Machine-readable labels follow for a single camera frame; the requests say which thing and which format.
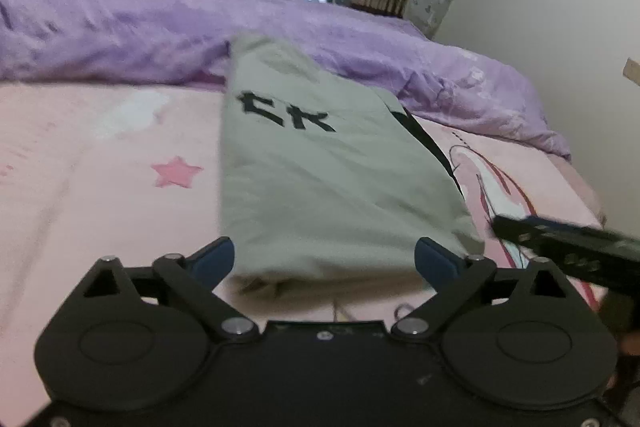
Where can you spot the grey and black garment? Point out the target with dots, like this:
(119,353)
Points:
(327,181)

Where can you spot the beige wall socket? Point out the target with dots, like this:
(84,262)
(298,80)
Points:
(631,71)

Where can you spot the pink printed bed sheet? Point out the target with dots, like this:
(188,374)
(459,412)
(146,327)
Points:
(78,183)

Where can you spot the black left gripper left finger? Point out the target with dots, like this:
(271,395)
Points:
(130,338)

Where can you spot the purple duvet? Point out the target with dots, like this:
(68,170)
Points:
(187,43)

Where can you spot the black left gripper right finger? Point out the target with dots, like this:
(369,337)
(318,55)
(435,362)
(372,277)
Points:
(524,338)

